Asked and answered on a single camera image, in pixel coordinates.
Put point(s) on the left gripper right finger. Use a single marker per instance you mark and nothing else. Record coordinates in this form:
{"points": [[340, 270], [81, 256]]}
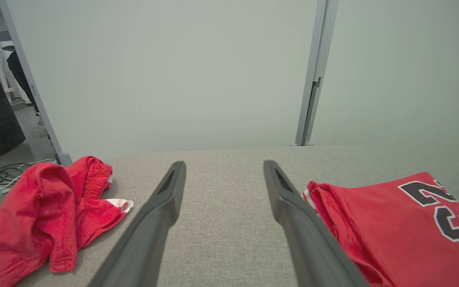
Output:
{"points": [[313, 255]]}

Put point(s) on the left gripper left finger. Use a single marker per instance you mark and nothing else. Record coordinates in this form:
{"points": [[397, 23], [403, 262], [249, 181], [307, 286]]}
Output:
{"points": [[146, 247]]}

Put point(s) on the red jersey number 23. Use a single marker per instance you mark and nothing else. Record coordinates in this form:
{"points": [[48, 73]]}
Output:
{"points": [[393, 231]]}

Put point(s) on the red shorts white stripe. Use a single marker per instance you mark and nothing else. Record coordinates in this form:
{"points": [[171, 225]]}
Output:
{"points": [[34, 215]]}

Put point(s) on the white shoe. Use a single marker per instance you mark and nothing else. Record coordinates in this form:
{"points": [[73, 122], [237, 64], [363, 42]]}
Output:
{"points": [[39, 129]]}

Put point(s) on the black trouser leg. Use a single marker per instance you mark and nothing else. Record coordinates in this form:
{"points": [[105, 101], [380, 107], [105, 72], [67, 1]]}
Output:
{"points": [[20, 75]]}

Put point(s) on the grey end post foot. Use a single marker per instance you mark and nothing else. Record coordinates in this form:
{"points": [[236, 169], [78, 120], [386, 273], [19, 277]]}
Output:
{"points": [[64, 158]]}

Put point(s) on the grey partition joint post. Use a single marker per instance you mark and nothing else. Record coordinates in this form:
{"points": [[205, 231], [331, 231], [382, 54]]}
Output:
{"points": [[317, 48]]}

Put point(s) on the grey partition end post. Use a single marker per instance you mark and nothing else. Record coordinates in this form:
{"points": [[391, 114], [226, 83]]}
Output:
{"points": [[26, 71]]}

